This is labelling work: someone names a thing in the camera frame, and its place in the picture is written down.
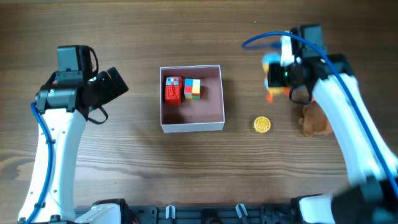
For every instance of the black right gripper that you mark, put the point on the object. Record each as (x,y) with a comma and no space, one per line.
(273,70)

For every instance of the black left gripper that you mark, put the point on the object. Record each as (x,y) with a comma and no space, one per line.
(112,91)

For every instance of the orange blue duck toy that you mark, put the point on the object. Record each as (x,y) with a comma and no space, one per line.
(272,91)

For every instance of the white cardboard box pink inside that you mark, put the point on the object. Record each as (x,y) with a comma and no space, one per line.
(193,115)

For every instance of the colourful puzzle cube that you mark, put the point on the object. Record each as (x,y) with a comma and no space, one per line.
(192,88)

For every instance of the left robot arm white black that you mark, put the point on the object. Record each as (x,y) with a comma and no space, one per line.
(61,108)

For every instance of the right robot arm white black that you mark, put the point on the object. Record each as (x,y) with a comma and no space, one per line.
(371,165)

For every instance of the yellow round wheel toy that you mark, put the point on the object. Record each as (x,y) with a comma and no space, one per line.
(262,124)

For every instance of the brown plush toy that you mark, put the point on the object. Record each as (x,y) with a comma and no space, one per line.
(314,121)

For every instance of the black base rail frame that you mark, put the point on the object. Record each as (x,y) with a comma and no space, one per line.
(259,214)

